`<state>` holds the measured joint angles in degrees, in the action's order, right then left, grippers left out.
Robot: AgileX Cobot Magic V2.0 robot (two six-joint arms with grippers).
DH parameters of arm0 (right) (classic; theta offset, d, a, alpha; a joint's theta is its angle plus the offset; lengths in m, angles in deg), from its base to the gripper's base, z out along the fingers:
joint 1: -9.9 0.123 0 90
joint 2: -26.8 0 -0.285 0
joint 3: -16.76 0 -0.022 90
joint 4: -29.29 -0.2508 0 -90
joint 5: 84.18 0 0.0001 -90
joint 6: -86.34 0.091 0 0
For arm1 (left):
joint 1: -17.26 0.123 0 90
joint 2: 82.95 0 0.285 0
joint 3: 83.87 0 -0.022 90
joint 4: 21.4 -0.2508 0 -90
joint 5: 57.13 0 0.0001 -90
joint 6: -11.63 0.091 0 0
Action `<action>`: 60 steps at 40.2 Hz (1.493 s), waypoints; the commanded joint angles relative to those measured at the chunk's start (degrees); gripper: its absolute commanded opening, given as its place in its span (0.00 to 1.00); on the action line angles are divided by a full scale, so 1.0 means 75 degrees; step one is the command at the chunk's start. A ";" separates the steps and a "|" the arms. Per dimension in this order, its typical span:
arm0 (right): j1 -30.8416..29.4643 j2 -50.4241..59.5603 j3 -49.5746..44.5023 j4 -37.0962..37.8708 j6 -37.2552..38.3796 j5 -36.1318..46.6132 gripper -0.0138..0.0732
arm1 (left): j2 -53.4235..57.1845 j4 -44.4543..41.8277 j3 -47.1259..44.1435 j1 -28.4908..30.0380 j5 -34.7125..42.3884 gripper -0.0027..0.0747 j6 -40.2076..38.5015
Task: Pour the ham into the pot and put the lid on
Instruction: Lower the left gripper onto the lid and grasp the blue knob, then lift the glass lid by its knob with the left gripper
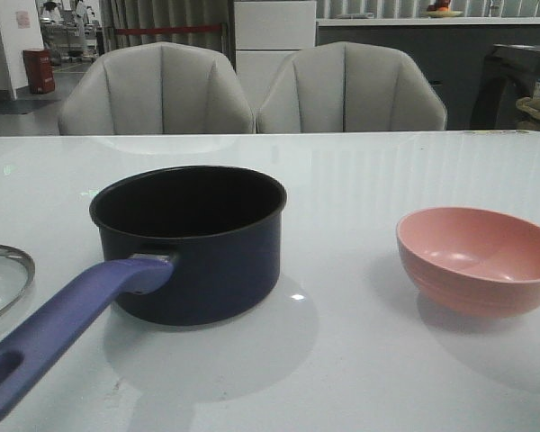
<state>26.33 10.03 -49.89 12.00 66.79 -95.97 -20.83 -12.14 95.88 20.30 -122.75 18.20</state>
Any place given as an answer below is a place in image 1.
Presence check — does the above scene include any grey upholstered chair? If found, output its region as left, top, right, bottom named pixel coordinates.
left=58, top=42, right=255, bottom=136
left=256, top=41, right=447, bottom=134

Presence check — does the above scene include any red bin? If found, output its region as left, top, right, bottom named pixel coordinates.
left=22, top=49, right=55, bottom=95

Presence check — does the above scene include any pink bowl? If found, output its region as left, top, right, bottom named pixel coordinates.
left=396, top=207, right=540, bottom=318

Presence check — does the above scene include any left grey upholstered chair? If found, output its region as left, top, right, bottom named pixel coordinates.
left=58, top=42, right=255, bottom=136

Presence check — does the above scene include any red barrier belt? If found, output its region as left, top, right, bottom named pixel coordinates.
left=113, top=23, right=224, bottom=36

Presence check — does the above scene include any dark blue saucepan purple handle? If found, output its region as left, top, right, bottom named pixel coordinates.
left=0, top=164, right=288, bottom=429

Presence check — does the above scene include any white cabinet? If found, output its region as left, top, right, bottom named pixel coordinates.
left=234, top=1, right=316, bottom=110

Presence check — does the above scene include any fruit plate on counter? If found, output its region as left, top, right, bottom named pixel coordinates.
left=423, top=0, right=463, bottom=18

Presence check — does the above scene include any dark appliance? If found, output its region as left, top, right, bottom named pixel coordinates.
left=470, top=44, right=540, bottom=130

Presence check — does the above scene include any glass lid blue knob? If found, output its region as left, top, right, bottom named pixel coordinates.
left=0, top=245, right=35, bottom=316

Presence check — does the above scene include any right grey upholstered chair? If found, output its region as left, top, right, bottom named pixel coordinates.
left=256, top=41, right=447, bottom=134

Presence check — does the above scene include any dark grey counter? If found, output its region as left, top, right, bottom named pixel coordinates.
left=316, top=16, right=540, bottom=131

